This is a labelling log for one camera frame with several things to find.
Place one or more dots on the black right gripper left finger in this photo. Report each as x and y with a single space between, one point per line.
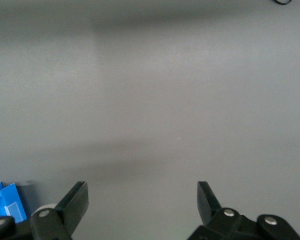
72 205

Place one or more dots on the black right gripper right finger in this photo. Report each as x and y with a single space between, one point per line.
208 205

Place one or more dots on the blue plastic storage bin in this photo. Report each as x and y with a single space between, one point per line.
5 200

